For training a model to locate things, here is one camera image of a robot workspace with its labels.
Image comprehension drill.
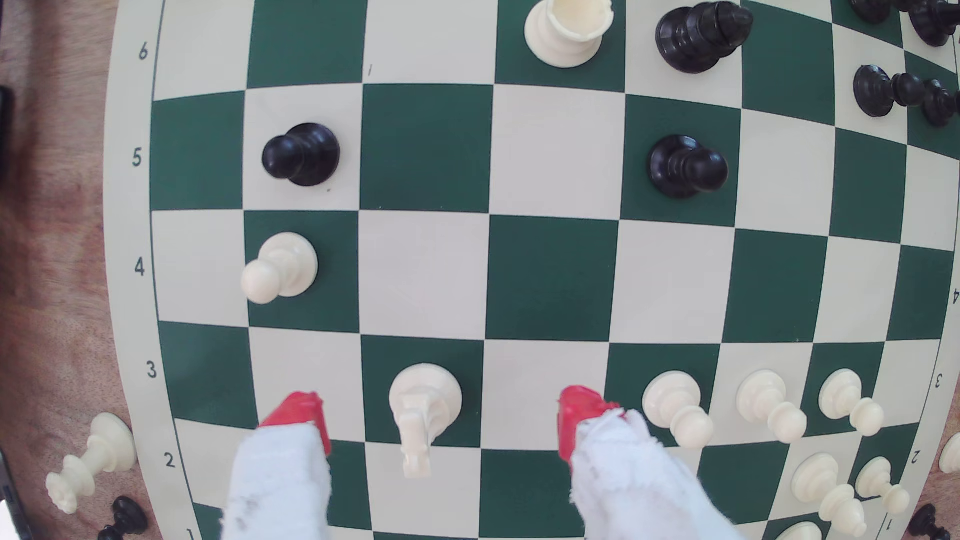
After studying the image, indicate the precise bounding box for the white pawn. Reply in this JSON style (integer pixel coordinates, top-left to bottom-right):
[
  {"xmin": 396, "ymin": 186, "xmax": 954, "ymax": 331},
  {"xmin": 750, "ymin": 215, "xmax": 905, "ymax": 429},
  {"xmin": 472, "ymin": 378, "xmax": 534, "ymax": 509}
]
[
  {"xmin": 791, "ymin": 452, "xmax": 868, "ymax": 538},
  {"xmin": 642, "ymin": 370, "xmax": 715, "ymax": 450},
  {"xmin": 240, "ymin": 231, "xmax": 320, "ymax": 306},
  {"xmin": 818, "ymin": 368, "xmax": 885, "ymax": 438},
  {"xmin": 735, "ymin": 368, "xmax": 808, "ymax": 444},
  {"xmin": 855, "ymin": 456, "xmax": 912, "ymax": 516}
]

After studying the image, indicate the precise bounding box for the black pawn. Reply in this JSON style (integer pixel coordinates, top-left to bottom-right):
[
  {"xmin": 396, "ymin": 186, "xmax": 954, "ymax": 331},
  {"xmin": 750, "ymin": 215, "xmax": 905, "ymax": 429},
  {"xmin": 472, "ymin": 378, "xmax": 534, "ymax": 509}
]
[
  {"xmin": 852, "ymin": 63, "xmax": 960, "ymax": 128},
  {"xmin": 96, "ymin": 495, "xmax": 150, "ymax": 540},
  {"xmin": 261, "ymin": 122, "xmax": 342, "ymax": 188},
  {"xmin": 648, "ymin": 134, "xmax": 729, "ymax": 201}
]

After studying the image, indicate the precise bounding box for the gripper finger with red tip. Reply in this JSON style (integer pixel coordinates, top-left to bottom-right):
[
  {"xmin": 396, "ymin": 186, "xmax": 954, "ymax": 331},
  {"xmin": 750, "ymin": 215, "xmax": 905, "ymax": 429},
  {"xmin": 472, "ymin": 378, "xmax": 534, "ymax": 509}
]
[
  {"xmin": 556, "ymin": 384, "xmax": 744, "ymax": 540},
  {"xmin": 221, "ymin": 390, "xmax": 333, "ymax": 540}
]

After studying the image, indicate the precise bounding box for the black flat device edge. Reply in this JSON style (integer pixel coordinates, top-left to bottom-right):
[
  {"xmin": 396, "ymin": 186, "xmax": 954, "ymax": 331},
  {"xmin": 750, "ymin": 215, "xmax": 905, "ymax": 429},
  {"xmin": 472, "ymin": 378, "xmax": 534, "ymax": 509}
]
[{"xmin": 0, "ymin": 448, "xmax": 33, "ymax": 540}]

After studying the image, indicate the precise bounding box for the black chess piece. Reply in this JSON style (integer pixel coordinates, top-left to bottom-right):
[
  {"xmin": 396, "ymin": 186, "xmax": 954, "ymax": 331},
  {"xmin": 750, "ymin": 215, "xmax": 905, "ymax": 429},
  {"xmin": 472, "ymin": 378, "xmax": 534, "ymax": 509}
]
[
  {"xmin": 849, "ymin": 0, "xmax": 895, "ymax": 24},
  {"xmin": 906, "ymin": 503, "xmax": 951, "ymax": 540},
  {"xmin": 906, "ymin": 0, "xmax": 960, "ymax": 48}
]

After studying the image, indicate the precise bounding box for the white knight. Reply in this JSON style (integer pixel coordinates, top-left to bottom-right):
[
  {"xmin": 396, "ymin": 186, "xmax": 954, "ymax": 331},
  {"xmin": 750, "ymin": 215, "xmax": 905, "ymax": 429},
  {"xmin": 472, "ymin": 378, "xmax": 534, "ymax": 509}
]
[{"xmin": 387, "ymin": 363, "xmax": 464, "ymax": 480}]

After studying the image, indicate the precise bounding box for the white queen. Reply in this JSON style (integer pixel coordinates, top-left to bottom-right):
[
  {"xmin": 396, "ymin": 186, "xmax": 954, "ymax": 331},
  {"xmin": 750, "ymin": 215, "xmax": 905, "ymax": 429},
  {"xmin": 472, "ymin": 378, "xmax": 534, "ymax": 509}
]
[{"xmin": 45, "ymin": 411, "xmax": 138, "ymax": 516}]

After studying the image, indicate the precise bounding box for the black bishop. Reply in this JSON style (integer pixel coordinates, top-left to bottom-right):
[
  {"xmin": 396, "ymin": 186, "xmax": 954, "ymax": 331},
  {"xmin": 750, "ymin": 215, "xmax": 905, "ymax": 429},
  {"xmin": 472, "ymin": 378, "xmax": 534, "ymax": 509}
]
[{"xmin": 654, "ymin": 0, "xmax": 754, "ymax": 75}]

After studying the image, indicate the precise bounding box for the green and cream chess mat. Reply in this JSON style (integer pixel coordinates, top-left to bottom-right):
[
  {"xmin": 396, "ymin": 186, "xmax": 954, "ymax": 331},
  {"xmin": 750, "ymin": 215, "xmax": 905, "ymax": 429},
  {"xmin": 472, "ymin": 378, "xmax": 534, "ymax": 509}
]
[{"xmin": 101, "ymin": 0, "xmax": 960, "ymax": 540}]

